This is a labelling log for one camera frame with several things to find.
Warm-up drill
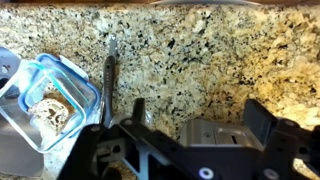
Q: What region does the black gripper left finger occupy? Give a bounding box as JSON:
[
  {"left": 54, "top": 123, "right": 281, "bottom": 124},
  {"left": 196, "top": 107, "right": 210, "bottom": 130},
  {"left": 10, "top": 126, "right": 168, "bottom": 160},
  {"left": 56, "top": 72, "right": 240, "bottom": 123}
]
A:
[{"left": 57, "top": 97, "right": 174, "bottom": 180}]

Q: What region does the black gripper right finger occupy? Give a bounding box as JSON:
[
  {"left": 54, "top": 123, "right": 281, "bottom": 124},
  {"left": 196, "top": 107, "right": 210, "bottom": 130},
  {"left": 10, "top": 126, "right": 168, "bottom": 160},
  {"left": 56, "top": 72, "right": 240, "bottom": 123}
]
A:
[{"left": 241, "top": 98, "right": 320, "bottom": 180}]

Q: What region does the stainless steel bread toaster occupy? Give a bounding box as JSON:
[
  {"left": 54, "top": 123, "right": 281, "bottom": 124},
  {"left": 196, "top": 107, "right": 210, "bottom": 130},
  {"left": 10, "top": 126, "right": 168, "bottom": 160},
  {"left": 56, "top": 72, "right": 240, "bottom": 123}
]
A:
[{"left": 179, "top": 118, "right": 266, "bottom": 152}]

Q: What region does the piece of bread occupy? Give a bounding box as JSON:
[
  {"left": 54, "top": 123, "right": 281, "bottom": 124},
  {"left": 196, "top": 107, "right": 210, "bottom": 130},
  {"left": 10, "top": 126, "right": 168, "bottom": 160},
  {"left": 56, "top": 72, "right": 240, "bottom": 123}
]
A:
[{"left": 27, "top": 97, "right": 75, "bottom": 135}]

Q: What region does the blue rimmed container lid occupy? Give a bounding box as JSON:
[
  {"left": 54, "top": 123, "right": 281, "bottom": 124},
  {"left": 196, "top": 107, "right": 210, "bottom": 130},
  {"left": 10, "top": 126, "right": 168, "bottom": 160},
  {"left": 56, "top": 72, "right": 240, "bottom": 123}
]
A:
[{"left": 18, "top": 52, "right": 102, "bottom": 138}]

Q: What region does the clear glass food container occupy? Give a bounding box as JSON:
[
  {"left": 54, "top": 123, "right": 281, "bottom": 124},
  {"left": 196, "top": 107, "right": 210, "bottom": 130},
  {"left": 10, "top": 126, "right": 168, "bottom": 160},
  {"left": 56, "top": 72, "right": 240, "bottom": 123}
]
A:
[{"left": 0, "top": 59, "right": 88, "bottom": 154}]

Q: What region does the black handled metal utensil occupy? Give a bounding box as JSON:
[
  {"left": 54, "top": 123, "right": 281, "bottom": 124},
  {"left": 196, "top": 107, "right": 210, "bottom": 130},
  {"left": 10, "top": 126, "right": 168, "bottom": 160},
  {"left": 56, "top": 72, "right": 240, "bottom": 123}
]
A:
[{"left": 100, "top": 34, "right": 119, "bottom": 128}]

